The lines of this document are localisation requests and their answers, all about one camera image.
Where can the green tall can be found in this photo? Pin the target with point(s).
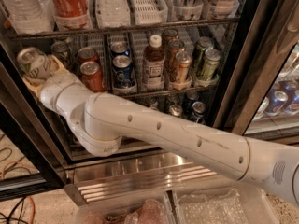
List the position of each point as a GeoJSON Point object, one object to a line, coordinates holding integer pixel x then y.
{"type": "Point", "coordinates": [211, 62]}
{"type": "Point", "coordinates": [202, 44]}

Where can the front green tall can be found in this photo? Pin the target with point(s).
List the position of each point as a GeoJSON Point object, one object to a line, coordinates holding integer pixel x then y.
{"type": "Point", "coordinates": [211, 62]}

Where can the orange-brown can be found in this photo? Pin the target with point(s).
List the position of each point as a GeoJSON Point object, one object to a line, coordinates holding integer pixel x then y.
{"type": "Point", "coordinates": [169, 34]}
{"type": "Point", "coordinates": [180, 67]}
{"type": "Point", "coordinates": [172, 48]}

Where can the front orange-brown can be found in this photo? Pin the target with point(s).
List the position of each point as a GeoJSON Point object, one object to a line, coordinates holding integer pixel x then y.
{"type": "Point", "coordinates": [180, 67]}

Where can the clear water bottle centre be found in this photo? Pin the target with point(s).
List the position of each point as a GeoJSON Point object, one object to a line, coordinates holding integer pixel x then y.
{"type": "Point", "coordinates": [112, 13]}

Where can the bottom shelf green can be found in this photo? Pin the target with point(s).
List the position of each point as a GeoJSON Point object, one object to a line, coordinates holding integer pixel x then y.
{"type": "Point", "coordinates": [175, 110]}

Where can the green 7up can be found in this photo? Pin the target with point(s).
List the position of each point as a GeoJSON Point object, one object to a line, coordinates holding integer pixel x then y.
{"type": "Point", "coordinates": [34, 63]}

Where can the rear 7up can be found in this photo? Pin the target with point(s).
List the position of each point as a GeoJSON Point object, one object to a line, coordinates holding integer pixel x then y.
{"type": "Point", "coordinates": [63, 53]}

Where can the right clear plastic bin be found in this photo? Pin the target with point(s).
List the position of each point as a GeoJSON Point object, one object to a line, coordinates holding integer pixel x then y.
{"type": "Point", "coordinates": [223, 205]}

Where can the front red soda can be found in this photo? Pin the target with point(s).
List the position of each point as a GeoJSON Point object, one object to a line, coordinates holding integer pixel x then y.
{"type": "Point", "coordinates": [92, 76]}

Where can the rear orange-brown can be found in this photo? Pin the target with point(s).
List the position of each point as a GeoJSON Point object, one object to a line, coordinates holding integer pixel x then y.
{"type": "Point", "coordinates": [169, 34]}

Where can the red coca-cola bottle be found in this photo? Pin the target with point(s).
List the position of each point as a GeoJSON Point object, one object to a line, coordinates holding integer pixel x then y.
{"type": "Point", "coordinates": [72, 14]}

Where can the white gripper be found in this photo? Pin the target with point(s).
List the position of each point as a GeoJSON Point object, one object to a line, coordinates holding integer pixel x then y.
{"type": "Point", "coordinates": [50, 89]}

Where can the red soda can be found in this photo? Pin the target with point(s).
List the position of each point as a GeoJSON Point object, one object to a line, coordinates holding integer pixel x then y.
{"type": "Point", "coordinates": [92, 76]}
{"type": "Point", "coordinates": [88, 54]}

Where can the blue pepsi can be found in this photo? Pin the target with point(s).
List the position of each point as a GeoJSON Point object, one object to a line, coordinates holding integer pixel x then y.
{"type": "Point", "coordinates": [123, 74]}
{"type": "Point", "coordinates": [118, 49]}

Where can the rear blue pepsi can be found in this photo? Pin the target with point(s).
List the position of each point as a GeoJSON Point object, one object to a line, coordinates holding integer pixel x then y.
{"type": "Point", "coordinates": [118, 49]}

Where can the clear plastic bin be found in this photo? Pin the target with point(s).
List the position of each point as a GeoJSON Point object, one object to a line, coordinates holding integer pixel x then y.
{"type": "Point", "coordinates": [145, 207]}
{"type": "Point", "coordinates": [223, 205]}

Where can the right glass fridge door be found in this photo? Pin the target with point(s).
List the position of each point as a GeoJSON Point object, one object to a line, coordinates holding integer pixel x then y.
{"type": "Point", "coordinates": [263, 48]}

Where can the left clear plastic bin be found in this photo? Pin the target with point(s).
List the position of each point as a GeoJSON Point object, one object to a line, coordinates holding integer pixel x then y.
{"type": "Point", "coordinates": [145, 207]}

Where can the clear water bottle left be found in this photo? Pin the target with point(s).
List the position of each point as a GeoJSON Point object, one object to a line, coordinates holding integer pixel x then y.
{"type": "Point", "coordinates": [30, 16]}

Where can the front blue pepsi can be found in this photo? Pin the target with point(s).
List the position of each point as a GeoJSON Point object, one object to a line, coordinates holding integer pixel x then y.
{"type": "Point", "coordinates": [123, 74]}

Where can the clear water bottle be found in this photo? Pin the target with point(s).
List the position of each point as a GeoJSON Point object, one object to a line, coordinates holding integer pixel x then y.
{"type": "Point", "coordinates": [30, 16]}
{"type": "Point", "coordinates": [112, 13]}

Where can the rear red soda can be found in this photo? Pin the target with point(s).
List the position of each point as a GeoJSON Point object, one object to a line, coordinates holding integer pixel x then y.
{"type": "Point", "coordinates": [88, 54]}

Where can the middle orange-brown can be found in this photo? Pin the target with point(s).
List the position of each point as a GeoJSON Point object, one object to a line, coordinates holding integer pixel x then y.
{"type": "Point", "coordinates": [172, 48]}

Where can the blue can behind glass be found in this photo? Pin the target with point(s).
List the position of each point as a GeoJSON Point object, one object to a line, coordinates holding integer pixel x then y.
{"type": "Point", "coordinates": [277, 100]}

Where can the rear green tall can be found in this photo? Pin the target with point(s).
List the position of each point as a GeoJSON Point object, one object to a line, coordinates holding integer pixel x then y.
{"type": "Point", "coordinates": [202, 44]}

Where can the bottom shelf blue can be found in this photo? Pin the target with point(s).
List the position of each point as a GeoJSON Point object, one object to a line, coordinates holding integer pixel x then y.
{"type": "Point", "coordinates": [197, 112]}

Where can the brown tea bottle white cap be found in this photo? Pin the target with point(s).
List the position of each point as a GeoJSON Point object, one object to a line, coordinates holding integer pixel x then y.
{"type": "Point", "coordinates": [153, 62]}

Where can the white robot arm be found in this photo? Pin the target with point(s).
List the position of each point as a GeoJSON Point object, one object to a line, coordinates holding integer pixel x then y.
{"type": "Point", "coordinates": [100, 121]}

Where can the empty white plastic tray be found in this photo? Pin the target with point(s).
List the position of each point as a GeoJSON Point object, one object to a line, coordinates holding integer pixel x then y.
{"type": "Point", "coordinates": [148, 12]}

